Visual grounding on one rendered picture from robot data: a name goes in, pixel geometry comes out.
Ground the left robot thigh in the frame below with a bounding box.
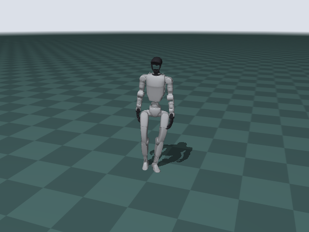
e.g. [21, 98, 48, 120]
[155, 110, 169, 145]

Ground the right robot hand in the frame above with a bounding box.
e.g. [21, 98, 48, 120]
[136, 108, 140, 122]

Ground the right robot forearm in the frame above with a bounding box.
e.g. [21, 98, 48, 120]
[136, 96, 143, 110]

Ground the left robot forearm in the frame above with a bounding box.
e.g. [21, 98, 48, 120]
[168, 95, 175, 117]

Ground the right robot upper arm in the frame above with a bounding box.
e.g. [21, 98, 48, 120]
[138, 74, 147, 97]

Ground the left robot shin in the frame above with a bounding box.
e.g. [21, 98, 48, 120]
[153, 142, 164, 165]

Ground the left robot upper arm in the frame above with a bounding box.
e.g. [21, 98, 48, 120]
[165, 76, 173, 101]

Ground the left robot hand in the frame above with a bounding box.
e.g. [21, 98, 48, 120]
[166, 114, 174, 129]

